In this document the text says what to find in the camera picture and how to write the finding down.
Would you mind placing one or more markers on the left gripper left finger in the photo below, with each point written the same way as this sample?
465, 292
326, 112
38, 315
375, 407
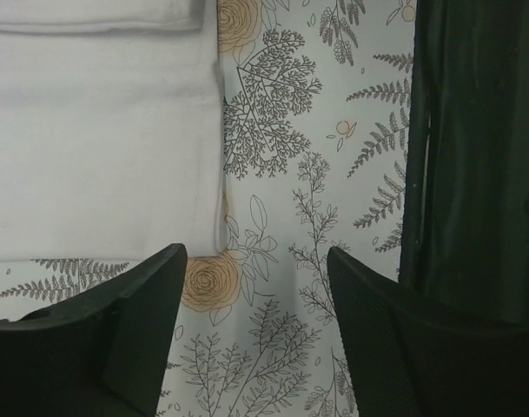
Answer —
103, 352

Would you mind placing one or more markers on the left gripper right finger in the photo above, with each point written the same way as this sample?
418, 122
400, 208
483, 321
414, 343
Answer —
409, 355

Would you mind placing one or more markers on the white t shirt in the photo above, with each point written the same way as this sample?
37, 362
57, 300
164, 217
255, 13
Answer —
110, 129

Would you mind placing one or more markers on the floral tablecloth mat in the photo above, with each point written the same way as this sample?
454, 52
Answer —
315, 120

